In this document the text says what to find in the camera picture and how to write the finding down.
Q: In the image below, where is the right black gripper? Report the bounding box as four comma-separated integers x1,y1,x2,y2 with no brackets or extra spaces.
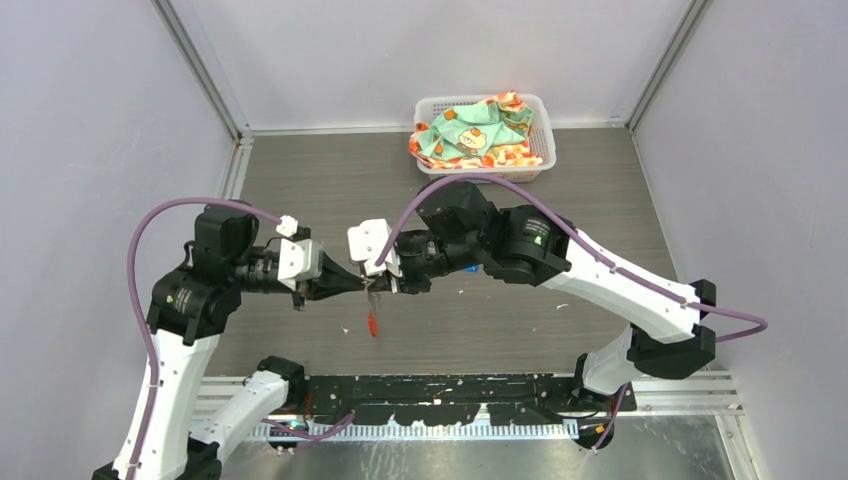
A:
366,231,483,295

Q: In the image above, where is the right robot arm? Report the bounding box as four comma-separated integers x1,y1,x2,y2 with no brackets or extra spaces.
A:
347,181,717,411

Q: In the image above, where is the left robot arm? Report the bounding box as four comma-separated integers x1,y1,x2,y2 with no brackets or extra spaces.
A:
94,198,363,479

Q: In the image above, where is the white plastic basket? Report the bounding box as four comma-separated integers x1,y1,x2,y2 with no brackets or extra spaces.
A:
410,93,556,183

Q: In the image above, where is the colourful patterned cloth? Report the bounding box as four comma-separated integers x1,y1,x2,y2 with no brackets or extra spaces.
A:
408,91,543,170

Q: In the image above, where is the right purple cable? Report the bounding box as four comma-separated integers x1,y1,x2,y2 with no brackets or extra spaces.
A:
370,172,770,453

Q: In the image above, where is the purple cable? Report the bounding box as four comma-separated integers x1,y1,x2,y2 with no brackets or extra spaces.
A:
125,197,356,480
370,172,770,453

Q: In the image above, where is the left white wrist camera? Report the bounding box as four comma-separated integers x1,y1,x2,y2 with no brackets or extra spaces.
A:
275,215,323,291

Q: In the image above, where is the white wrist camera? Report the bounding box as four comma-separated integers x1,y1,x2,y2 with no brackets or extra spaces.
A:
275,215,323,291
347,218,403,278

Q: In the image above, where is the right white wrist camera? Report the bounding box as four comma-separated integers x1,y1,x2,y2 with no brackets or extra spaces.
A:
347,218,403,278

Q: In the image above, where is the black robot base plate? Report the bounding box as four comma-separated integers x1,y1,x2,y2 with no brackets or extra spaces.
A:
282,373,617,426

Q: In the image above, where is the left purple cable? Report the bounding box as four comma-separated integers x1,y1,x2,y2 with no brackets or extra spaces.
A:
125,197,356,480

